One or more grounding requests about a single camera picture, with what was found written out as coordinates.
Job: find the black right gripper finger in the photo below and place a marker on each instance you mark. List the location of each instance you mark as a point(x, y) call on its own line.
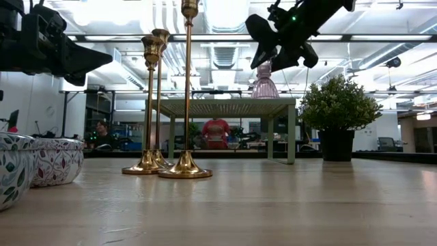
point(300, 53)
point(264, 37)

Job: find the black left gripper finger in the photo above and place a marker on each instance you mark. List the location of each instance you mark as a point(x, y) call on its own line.
point(75, 80)
point(85, 59)

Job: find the pink ribbed glass candle holder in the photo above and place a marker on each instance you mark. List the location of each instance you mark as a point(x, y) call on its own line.
point(265, 85)

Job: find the short gold candlestick holder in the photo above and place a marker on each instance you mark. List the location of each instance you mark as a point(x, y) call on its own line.
point(149, 102)

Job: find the medium gold candlestick holder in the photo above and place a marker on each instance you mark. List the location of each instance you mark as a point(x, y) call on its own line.
point(158, 102)

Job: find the teal floral candle tin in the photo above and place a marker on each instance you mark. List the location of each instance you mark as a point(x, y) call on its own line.
point(13, 167)

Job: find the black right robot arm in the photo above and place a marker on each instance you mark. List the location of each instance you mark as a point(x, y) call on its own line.
point(348, 3)

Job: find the person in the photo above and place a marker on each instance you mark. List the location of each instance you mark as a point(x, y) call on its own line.
point(102, 135)
point(215, 133)

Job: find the artificial green plant black pot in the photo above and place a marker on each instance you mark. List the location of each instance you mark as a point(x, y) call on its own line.
point(338, 106)

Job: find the green perforated metal shelf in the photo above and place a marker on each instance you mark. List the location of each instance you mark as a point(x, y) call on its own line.
point(222, 107)

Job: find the tall gold candlestick holder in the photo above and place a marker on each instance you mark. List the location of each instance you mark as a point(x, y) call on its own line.
point(187, 85)

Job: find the grey office chair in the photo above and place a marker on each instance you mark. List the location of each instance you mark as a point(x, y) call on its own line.
point(389, 143)

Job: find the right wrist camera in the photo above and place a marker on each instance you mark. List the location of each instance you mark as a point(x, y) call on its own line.
point(281, 12)

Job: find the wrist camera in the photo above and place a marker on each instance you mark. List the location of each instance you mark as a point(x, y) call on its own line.
point(281, 12)
point(44, 20)

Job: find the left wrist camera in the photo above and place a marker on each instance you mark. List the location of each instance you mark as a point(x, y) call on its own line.
point(44, 20)

